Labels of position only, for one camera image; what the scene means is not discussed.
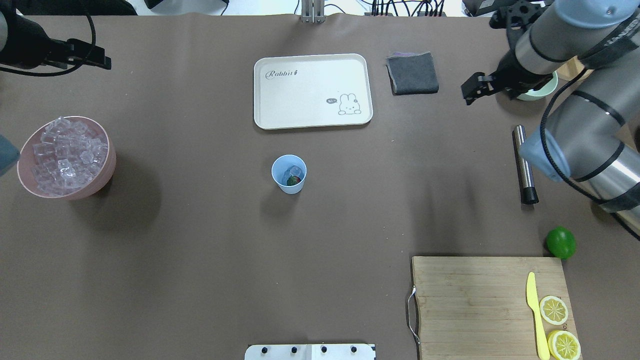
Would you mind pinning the cream rabbit tray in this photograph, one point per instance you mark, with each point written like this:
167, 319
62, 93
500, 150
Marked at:
308, 91

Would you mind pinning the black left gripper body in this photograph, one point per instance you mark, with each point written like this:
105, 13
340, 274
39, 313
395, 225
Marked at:
31, 49

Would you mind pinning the yellow plastic knife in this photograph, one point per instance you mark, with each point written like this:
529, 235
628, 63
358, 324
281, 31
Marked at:
531, 294

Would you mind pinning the grey folded cloth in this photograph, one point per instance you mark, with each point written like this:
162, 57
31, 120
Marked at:
413, 75

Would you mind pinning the light blue plastic cup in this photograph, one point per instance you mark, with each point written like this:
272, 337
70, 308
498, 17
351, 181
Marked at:
283, 163

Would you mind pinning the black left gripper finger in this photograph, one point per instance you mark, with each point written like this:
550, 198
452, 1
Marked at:
62, 64
81, 52

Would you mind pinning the pink bowl of ice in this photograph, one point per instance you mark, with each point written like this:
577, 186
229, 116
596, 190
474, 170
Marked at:
70, 158

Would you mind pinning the aluminium frame post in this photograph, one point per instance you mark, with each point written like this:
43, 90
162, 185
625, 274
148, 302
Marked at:
312, 11

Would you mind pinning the green lime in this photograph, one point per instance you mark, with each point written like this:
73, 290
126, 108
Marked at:
561, 242

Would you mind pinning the mint green bowl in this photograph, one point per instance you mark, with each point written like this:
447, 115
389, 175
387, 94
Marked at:
541, 93

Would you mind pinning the steel muddler with black tip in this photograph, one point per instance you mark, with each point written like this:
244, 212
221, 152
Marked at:
527, 190

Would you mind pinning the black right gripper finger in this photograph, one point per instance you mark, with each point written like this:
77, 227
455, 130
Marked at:
479, 85

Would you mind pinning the wooden cutting board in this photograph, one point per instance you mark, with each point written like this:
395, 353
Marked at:
475, 307

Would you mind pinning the ice cube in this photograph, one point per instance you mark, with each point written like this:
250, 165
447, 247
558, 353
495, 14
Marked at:
295, 171

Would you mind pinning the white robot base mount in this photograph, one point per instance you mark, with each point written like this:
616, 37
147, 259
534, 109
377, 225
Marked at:
315, 351

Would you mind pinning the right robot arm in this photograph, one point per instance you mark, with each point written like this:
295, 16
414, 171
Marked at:
577, 142

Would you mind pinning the wooden cup stand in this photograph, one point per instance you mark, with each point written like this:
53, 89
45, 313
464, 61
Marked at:
571, 68

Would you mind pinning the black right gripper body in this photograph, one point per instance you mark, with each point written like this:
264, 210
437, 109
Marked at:
511, 70

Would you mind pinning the lemon half slice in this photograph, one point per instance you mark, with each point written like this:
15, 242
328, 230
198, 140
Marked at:
554, 310
564, 345

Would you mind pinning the red strawberry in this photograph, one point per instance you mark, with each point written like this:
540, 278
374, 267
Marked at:
293, 180

